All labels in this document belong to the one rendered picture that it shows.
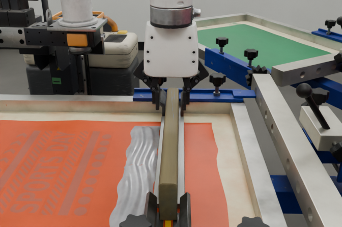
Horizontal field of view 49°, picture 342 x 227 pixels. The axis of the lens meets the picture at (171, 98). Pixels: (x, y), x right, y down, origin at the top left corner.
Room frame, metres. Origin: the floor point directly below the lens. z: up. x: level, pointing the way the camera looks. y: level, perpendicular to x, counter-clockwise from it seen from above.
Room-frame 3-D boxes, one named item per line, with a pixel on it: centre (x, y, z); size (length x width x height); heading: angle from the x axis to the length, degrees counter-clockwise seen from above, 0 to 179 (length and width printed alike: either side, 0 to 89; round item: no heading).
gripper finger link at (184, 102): (0.67, -0.04, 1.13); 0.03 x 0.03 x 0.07; 88
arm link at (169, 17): (0.67, -0.01, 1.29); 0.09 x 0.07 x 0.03; 88
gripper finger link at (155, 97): (0.67, 0.04, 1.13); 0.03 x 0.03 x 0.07; 88
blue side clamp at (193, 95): (0.94, -0.05, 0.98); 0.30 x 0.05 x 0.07; 89
